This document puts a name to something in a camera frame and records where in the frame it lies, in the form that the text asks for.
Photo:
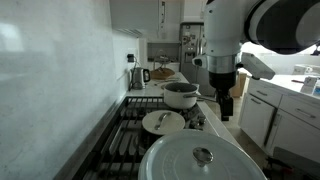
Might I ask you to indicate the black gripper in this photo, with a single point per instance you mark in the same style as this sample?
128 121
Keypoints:
223 83

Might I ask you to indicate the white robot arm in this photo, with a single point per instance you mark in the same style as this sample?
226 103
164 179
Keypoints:
285 27

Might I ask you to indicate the black gas stove cooktop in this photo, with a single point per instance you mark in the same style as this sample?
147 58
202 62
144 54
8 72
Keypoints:
120 149

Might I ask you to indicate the brown cardboard box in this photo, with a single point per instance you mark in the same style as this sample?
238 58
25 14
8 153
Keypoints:
237 90

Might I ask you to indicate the white island cabinet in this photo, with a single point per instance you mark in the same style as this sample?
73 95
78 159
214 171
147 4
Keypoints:
277 114

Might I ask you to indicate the stainless steel refrigerator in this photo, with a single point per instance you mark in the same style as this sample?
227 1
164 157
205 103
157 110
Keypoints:
193 44

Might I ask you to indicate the steel electric kettle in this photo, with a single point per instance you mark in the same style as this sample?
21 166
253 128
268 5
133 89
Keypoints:
139 78

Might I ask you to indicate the white upper cabinets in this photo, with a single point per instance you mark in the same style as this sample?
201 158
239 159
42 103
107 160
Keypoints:
192 10

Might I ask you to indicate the range hood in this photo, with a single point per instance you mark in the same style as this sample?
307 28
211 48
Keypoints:
131 32

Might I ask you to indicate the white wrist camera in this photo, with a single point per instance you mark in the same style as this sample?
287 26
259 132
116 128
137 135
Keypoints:
256 67

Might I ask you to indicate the white saucepan with handle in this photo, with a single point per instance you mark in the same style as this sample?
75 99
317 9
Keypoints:
183 95

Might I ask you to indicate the black wall plug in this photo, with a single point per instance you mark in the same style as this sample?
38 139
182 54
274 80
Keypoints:
130 58

